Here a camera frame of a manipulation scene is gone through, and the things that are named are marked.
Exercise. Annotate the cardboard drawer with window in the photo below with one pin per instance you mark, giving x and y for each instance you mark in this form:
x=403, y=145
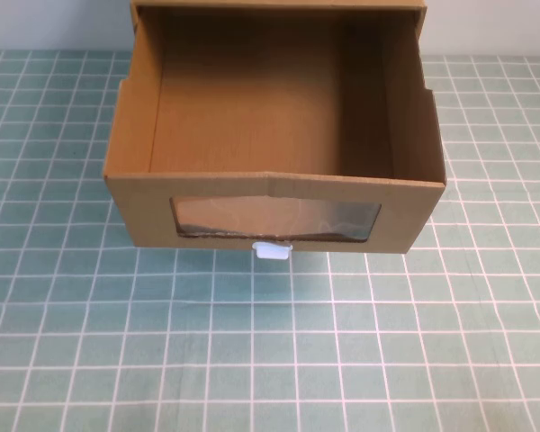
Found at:
x=252, y=112

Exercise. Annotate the green grid tablecloth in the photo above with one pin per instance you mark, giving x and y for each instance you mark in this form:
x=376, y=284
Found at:
x=270, y=342

